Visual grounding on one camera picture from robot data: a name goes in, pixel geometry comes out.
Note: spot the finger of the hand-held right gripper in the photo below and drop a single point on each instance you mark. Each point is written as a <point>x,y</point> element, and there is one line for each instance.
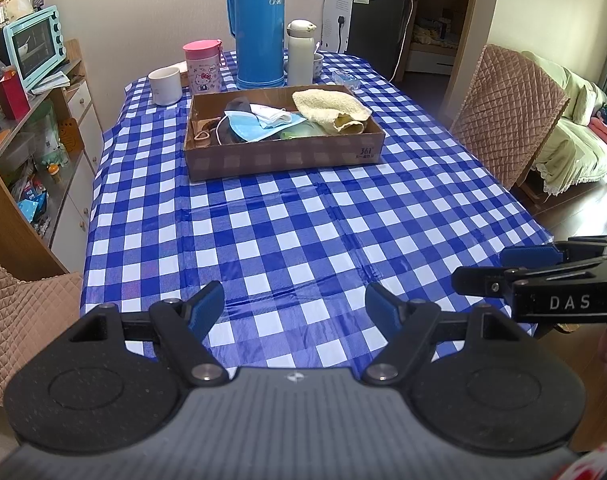
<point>483,281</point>
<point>528,255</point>

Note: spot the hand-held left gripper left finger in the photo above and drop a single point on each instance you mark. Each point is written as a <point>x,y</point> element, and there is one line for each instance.
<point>206,305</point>

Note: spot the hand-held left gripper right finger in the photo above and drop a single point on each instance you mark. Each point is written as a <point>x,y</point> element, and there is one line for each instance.
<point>383,310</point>

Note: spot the cardboard box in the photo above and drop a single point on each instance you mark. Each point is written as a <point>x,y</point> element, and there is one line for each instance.
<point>283,160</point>

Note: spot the blue face mask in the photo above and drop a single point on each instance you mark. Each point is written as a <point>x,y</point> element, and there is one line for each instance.
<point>248,130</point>

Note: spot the light green cloth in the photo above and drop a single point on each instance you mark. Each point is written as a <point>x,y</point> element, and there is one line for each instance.
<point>303,131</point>

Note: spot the white face mask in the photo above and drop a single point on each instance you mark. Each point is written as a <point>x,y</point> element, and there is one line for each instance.
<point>271,115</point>

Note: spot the dark grey cloth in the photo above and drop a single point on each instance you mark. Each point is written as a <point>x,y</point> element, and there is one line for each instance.
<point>239,105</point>

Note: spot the yellow towel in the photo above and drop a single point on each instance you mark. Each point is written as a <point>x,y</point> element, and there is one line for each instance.
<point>328,105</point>

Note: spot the blue checkered tablecloth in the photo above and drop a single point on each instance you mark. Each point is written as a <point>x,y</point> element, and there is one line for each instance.
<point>293,240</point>

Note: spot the green covered sofa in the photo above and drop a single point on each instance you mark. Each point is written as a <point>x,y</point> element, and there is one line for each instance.
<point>578,130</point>

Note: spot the pink folded cloth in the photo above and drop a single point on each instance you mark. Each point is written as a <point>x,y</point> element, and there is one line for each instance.
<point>604,130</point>

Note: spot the brown quilted chair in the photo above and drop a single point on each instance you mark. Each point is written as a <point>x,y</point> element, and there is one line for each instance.
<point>23,320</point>
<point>503,110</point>

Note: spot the red white printed clothing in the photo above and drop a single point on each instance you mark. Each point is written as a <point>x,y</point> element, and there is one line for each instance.
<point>593,465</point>

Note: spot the teal snack packet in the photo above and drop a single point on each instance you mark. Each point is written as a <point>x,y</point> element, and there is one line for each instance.
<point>33,207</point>

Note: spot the wooden cabinet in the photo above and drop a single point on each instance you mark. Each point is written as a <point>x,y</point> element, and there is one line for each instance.
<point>78,130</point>

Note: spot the white mug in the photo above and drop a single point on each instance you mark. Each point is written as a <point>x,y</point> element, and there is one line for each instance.
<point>164,87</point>

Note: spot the bed with bedding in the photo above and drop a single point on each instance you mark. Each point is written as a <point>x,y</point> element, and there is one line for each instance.
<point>433,45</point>

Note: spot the pink printed mug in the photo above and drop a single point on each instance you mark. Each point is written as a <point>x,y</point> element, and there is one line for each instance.
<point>203,67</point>

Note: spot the patterned cup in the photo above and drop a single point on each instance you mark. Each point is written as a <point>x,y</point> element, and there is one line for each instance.
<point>318,66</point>

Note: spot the white bottle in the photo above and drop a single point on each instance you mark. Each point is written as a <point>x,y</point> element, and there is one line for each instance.
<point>301,57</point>

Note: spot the white papers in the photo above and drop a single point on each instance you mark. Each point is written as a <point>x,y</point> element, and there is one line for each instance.
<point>50,82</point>

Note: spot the blue thermos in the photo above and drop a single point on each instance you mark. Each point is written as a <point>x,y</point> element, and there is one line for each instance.
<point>261,35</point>

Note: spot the black refrigerator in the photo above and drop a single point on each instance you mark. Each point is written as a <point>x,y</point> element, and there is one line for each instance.
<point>373,25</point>

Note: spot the red box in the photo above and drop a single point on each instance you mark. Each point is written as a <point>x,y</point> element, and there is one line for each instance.
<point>10,97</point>

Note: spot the teal toaster oven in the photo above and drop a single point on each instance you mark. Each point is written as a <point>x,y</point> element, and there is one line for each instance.
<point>33,50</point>

